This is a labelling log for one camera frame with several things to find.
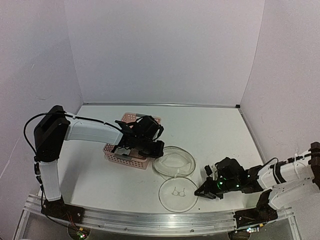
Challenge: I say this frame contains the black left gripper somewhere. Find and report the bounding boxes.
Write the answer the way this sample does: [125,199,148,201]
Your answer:
[136,136,166,159]

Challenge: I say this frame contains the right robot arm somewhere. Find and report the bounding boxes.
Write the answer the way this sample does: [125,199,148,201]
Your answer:
[194,141,320,222]

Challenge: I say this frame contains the pink plastic basket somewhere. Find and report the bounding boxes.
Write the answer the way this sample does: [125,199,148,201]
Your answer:
[102,112,162,170]

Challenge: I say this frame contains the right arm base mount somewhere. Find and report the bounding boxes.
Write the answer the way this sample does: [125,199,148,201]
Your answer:
[233,190,278,229]

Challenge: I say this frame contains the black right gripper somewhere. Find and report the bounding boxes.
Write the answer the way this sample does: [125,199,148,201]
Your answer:
[195,177,240,200]

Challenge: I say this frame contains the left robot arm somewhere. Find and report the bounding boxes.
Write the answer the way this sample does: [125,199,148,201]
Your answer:
[23,105,165,219]

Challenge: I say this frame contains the aluminium back table rail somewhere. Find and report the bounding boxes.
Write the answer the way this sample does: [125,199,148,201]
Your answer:
[83,102,238,109]

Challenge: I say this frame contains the aluminium front table rail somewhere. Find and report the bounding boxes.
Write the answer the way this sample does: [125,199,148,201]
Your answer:
[24,193,296,231]

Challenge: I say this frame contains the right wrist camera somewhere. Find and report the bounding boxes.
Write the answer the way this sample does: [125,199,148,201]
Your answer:
[204,164,218,180]

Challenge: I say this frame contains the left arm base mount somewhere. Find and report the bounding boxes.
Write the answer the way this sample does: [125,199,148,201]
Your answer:
[41,192,85,224]

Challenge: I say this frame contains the white mesh laundry bag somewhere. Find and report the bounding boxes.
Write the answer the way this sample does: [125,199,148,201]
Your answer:
[152,146,198,213]

